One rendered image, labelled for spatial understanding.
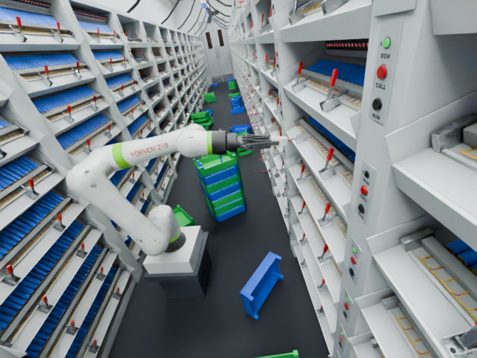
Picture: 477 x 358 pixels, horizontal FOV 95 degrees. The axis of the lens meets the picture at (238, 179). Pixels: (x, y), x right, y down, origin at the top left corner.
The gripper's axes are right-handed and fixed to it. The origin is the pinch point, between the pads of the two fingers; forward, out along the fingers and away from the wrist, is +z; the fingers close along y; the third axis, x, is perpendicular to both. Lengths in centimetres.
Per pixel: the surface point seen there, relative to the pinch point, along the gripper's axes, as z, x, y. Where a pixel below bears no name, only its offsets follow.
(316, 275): 19, -59, 20
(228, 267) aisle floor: -23, -98, -16
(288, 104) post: 6.8, 10.6, -15.9
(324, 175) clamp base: 7.7, 0.3, 27.7
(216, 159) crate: -31, -50, -88
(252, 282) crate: -10, -76, 10
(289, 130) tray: 8.2, -0.9, -14.9
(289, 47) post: 5.0, 31.8, -16.0
